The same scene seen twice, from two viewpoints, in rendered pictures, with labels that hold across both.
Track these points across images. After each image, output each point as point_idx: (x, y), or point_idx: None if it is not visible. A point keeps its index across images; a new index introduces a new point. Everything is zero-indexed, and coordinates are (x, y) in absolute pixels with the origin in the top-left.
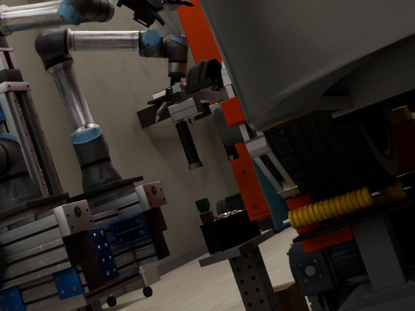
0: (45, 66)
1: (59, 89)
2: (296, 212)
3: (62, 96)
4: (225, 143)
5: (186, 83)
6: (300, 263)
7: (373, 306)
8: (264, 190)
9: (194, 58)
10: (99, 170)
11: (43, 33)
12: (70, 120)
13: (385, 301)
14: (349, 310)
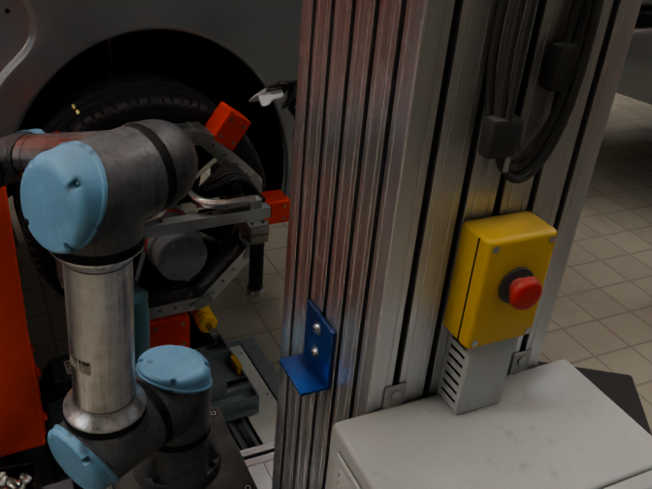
0: (142, 237)
1: (133, 301)
2: (211, 312)
3: (133, 317)
4: (197, 273)
5: (259, 193)
6: None
7: (213, 362)
8: (148, 334)
9: (6, 191)
10: None
11: (185, 133)
12: (132, 377)
13: (206, 357)
14: (216, 376)
